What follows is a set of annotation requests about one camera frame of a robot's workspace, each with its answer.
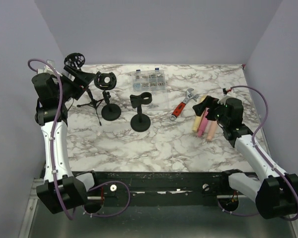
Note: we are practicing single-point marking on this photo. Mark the black round-base clip stand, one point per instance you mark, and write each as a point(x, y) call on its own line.
point(140, 122)

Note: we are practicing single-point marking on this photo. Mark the beige microphone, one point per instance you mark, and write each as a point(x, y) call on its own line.
point(212, 131)

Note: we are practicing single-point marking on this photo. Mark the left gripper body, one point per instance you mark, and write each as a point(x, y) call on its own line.
point(74, 89)

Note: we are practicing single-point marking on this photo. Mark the clear plastic screw organizer box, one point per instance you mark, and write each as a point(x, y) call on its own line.
point(152, 81)

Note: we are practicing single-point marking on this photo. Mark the black front mounting rail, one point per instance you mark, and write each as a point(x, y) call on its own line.
point(157, 189)

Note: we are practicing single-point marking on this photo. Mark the black shock-mount round-base stand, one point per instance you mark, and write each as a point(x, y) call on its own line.
point(107, 82)

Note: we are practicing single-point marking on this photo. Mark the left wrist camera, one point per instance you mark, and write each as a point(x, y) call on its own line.
point(47, 69)

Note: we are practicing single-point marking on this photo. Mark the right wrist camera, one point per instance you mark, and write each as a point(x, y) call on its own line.
point(227, 93)

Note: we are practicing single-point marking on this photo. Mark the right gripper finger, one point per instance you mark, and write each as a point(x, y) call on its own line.
point(200, 108)
point(210, 102)

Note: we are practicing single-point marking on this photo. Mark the pink microphone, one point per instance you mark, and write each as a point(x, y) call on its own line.
point(203, 124)

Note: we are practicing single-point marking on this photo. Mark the red-handled adjustable wrench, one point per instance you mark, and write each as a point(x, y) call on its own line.
point(189, 96)

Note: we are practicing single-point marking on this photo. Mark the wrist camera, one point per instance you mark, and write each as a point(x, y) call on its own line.
point(47, 69)
point(227, 93)

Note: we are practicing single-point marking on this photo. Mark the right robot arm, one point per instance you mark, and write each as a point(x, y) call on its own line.
point(275, 193)

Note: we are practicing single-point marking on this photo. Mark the yellow microphone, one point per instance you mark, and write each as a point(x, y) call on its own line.
point(198, 119)

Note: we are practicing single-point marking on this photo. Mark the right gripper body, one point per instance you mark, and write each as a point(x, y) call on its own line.
point(213, 113)

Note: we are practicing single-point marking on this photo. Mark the black tripod shock-mount stand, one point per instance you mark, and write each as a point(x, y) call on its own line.
point(77, 60)

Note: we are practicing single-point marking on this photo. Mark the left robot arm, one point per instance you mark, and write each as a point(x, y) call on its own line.
point(61, 190)

